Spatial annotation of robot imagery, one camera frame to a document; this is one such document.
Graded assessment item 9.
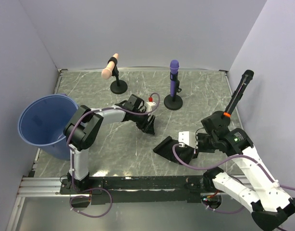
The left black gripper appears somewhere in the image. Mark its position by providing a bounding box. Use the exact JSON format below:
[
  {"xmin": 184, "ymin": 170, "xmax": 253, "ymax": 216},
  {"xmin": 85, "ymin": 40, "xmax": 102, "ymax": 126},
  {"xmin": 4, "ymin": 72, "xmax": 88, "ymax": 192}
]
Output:
[{"xmin": 132, "ymin": 109, "xmax": 156, "ymax": 136}]

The black trash bag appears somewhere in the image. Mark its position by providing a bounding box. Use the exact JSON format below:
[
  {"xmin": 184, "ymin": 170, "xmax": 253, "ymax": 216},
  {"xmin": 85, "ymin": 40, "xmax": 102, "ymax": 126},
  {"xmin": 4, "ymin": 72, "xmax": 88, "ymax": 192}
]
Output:
[{"xmin": 153, "ymin": 136, "xmax": 198, "ymax": 164}]

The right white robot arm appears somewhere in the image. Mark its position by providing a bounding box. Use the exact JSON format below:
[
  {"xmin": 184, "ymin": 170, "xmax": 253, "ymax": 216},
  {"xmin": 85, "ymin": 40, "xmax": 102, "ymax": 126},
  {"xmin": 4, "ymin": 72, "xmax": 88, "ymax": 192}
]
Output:
[{"xmin": 196, "ymin": 111, "xmax": 295, "ymax": 231}]

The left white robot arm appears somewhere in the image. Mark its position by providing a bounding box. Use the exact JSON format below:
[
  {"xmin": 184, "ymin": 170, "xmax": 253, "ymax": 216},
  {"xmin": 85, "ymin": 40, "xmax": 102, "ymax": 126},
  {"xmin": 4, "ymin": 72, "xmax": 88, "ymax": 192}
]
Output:
[{"xmin": 63, "ymin": 92, "xmax": 160, "ymax": 193}]

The blue plastic trash bin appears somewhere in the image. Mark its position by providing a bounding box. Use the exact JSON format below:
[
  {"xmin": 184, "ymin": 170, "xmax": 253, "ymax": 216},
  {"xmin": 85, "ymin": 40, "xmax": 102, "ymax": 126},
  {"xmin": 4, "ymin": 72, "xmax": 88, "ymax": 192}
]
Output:
[{"xmin": 17, "ymin": 94, "xmax": 78, "ymax": 160}]

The beige microphone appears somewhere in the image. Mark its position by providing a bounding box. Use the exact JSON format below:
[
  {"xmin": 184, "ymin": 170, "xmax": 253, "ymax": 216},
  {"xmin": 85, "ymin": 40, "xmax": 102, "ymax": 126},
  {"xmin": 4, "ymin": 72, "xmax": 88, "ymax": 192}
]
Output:
[{"xmin": 101, "ymin": 53, "xmax": 119, "ymax": 79}]

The purple microphone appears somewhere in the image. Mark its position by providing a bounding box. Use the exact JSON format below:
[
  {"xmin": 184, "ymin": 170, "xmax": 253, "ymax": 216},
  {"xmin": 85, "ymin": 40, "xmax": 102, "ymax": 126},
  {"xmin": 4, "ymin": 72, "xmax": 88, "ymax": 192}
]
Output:
[{"xmin": 170, "ymin": 60, "xmax": 179, "ymax": 97}]

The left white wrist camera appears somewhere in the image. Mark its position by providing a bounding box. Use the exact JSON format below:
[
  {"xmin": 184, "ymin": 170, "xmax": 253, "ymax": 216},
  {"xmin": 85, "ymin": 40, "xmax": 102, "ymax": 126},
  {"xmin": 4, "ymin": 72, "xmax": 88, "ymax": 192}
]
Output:
[{"xmin": 145, "ymin": 97, "xmax": 157, "ymax": 112}]

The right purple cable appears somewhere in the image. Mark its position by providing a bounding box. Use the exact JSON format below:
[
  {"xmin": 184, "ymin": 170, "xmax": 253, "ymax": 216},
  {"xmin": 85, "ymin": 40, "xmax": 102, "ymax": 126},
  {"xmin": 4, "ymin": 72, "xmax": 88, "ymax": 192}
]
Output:
[{"xmin": 173, "ymin": 143, "xmax": 295, "ymax": 231}]

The purple cable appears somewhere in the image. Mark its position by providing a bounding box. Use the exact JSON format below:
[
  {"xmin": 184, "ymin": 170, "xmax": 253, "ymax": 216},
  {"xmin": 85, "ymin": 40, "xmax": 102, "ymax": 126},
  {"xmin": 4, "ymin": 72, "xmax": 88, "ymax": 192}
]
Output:
[
  {"xmin": 173, "ymin": 143, "xmax": 295, "ymax": 231},
  {"xmin": 65, "ymin": 93, "xmax": 160, "ymax": 218}
]

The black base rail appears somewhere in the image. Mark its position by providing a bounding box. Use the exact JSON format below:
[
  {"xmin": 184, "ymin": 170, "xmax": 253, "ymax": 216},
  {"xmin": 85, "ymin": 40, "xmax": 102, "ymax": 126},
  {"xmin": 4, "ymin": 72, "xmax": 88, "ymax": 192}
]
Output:
[{"xmin": 60, "ymin": 175, "xmax": 217, "ymax": 205}]

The black microphone orange ring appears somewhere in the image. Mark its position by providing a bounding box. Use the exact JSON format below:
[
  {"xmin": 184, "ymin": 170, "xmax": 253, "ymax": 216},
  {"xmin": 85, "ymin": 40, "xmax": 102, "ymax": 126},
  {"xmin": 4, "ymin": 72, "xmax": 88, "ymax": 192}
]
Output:
[{"xmin": 223, "ymin": 69, "xmax": 255, "ymax": 118}]

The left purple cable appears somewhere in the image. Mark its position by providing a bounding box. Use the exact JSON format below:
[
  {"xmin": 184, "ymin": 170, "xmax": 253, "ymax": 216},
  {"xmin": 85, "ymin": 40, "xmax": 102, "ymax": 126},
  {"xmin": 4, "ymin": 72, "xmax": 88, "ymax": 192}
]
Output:
[{"xmin": 65, "ymin": 93, "xmax": 160, "ymax": 218}]

